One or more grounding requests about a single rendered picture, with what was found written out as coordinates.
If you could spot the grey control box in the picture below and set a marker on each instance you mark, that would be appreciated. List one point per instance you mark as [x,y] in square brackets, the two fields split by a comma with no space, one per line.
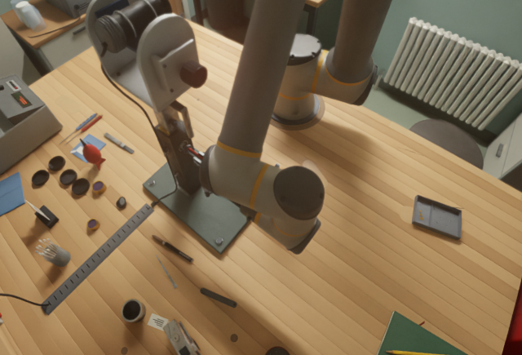
[24,126]

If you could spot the grey green stand base plate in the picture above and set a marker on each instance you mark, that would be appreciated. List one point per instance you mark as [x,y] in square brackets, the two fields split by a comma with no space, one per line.
[204,212]

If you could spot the dark round stool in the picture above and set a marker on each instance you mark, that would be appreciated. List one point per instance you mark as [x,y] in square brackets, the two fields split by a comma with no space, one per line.
[448,140]

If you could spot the small brown coin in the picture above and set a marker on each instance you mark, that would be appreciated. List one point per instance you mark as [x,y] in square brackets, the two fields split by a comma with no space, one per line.
[234,337]

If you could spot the black block with tweezers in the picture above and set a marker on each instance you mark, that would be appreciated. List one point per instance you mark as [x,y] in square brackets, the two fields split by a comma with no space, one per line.
[47,217]

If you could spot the black collimator tube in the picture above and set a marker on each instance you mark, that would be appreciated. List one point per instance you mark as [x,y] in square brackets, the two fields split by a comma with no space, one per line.
[130,16]

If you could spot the dark round disc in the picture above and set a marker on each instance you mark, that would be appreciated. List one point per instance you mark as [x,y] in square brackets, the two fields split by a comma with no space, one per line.
[278,351]

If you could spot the white card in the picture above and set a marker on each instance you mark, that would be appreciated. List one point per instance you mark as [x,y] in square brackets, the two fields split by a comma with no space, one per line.
[157,321]

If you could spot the grey pen tool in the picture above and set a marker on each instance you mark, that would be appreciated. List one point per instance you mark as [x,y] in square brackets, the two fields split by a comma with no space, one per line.
[118,143]

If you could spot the red column pin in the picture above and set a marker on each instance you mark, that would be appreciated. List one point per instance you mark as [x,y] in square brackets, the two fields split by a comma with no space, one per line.
[192,151]

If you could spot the grey tilting cradle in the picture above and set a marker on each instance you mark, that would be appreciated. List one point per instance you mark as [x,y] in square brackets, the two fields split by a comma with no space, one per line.
[167,45]

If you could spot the grey cup of swabs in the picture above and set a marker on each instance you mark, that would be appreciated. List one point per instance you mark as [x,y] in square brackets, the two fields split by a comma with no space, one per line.
[59,256]

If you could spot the thin steel scalpel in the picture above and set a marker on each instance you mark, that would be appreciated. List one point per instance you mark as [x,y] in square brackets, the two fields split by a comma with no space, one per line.
[167,272]

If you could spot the red air blower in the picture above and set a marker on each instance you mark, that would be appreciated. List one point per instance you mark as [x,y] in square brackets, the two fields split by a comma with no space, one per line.
[93,153]

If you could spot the grey stand column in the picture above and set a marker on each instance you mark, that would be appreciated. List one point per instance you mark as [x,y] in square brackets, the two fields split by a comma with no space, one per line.
[179,155]

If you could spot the red object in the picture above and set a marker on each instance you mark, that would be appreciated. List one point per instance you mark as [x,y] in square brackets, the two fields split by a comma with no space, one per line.
[514,326]

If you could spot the grey hand-held device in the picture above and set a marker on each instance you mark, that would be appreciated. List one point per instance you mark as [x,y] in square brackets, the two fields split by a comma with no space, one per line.
[179,336]

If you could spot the white cabinet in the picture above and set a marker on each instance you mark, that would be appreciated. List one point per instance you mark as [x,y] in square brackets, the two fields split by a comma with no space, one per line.
[510,147]

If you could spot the blue screwdriver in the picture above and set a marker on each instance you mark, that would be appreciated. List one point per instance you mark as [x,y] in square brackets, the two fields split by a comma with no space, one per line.
[83,123]

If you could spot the wooden topped side cabinet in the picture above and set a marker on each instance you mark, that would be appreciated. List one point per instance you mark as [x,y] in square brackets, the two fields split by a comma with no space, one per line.
[53,41]

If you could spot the small blue cloth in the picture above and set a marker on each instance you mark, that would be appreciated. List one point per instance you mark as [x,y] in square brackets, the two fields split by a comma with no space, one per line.
[94,140]

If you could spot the white radiator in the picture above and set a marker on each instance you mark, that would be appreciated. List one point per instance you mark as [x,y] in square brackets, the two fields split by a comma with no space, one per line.
[452,69]

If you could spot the green book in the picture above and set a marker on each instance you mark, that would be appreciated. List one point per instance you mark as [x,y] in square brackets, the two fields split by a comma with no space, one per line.
[412,336]

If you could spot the grey steel ruler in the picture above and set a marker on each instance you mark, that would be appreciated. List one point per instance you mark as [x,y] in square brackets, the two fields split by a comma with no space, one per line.
[98,257]

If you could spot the large blue cloth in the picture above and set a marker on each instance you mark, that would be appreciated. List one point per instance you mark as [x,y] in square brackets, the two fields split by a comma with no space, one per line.
[10,193]

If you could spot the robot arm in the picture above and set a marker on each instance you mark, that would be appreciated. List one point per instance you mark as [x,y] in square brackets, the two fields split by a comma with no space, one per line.
[249,85]

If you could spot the gold ringed purple lens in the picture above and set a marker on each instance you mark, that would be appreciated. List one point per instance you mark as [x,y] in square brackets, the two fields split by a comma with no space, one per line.
[99,188]
[93,225]

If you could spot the small dark round knob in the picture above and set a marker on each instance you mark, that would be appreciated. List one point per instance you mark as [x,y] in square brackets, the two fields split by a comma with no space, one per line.
[121,202]

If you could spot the red screwdriver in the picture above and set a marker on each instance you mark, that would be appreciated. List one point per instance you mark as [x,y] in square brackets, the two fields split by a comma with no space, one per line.
[90,123]

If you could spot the dark waste bin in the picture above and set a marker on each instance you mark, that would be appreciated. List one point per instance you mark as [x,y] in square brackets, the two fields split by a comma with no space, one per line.
[219,4]

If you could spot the black lens cap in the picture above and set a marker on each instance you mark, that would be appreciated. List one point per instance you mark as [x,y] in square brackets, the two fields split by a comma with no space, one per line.
[68,177]
[40,178]
[80,187]
[56,163]

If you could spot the black marker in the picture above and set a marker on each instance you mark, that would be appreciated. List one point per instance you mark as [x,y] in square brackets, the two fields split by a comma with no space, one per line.
[218,297]

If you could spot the dark pen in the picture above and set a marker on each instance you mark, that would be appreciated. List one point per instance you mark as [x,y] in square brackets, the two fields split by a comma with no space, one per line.
[173,249]

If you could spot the grey black tape roll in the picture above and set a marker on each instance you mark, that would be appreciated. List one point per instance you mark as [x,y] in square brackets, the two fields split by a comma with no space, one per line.
[133,310]

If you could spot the dark red clamp knob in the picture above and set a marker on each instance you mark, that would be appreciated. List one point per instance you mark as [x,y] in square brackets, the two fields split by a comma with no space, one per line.
[194,74]

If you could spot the grey parts tray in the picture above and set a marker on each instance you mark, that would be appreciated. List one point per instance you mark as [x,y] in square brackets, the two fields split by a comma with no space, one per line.
[437,216]

